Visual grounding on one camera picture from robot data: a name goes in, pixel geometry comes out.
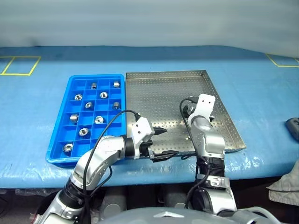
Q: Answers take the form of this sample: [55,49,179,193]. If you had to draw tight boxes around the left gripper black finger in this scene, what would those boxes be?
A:
[151,150,179,163]
[153,127,168,136]

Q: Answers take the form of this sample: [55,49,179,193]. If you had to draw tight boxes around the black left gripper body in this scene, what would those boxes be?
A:
[141,139,157,163]

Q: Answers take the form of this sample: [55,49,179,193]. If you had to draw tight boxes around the blue compartment tray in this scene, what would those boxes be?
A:
[45,74,128,168]

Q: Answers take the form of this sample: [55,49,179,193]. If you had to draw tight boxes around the perforated metal tray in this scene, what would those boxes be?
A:
[125,69,247,154]

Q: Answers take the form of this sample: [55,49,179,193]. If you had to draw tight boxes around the grey rounded cylinder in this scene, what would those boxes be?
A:
[162,185,187,208]
[101,186,128,220]

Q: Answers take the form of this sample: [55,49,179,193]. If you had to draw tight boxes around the blue plastic table cover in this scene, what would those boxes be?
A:
[0,45,299,189]

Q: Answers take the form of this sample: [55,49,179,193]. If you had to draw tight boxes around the grey robot torso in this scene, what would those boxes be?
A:
[98,206,278,224]

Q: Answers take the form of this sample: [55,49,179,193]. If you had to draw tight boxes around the black handheld device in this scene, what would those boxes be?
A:
[286,118,299,135]

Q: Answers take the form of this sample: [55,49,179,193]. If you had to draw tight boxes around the grey crumpled cloth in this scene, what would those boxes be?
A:
[266,161,299,207]

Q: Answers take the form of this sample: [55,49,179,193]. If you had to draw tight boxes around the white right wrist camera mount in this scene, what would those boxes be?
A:
[188,93,216,124]

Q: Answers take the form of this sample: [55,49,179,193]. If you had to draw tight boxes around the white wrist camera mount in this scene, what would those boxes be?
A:
[188,93,216,124]
[129,117,155,160]

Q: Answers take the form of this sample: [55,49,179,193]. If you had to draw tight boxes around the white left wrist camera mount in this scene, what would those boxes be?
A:
[129,117,155,160]

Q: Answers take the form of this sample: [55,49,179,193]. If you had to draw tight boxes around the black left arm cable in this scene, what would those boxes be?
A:
[80,109,142,224]

